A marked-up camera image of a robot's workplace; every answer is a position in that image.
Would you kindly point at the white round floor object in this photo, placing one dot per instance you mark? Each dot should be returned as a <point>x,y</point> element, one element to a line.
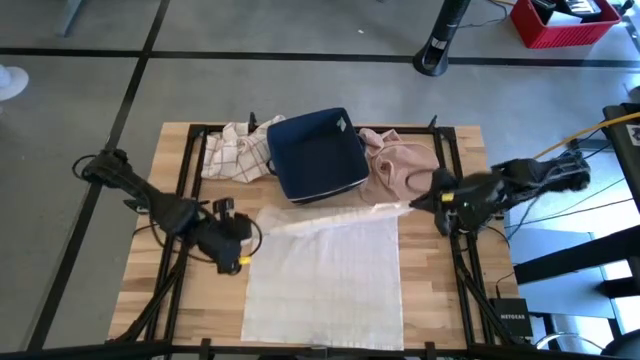
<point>12,82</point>

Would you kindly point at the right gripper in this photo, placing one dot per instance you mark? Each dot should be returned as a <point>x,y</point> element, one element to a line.
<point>447,210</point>

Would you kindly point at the white grey-plaid towel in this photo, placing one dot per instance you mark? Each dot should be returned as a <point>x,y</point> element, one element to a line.
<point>325,280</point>

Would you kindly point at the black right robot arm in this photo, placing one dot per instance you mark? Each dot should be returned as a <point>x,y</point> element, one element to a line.
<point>530,177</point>

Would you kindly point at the black Netgear switch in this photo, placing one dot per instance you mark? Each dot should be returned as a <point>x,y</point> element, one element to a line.
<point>512,317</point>

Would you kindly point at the navy fabric basket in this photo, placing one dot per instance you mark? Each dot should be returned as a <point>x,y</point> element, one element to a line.
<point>315,155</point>

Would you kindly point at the black equipment case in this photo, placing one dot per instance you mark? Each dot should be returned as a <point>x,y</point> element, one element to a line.
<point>631,160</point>

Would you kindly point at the black aluminium frame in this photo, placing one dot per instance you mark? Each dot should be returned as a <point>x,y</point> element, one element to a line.
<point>197,131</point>

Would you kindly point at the black white keyboard device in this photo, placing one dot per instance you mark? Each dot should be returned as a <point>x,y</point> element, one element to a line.
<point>580,7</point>

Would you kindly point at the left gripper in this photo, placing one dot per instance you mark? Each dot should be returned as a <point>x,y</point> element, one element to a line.
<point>225,240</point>

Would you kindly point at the white brown-checked towel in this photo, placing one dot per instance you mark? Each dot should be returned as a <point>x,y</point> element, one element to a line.
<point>235,155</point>

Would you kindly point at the red plastic crate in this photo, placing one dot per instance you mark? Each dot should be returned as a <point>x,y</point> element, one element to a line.
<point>565,35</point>

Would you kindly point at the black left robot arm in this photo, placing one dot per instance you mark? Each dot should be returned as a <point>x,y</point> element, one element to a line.
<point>160,205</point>

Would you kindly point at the black round chair base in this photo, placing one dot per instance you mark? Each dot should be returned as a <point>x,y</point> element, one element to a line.
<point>625,347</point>

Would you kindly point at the grey metal leg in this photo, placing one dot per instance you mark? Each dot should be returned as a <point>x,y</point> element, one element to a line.
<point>67,17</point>

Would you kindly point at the black metal stand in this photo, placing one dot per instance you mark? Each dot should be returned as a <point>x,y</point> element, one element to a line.
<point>575,257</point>

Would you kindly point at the pink towel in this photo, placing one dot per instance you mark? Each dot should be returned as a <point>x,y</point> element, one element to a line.
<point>395,165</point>

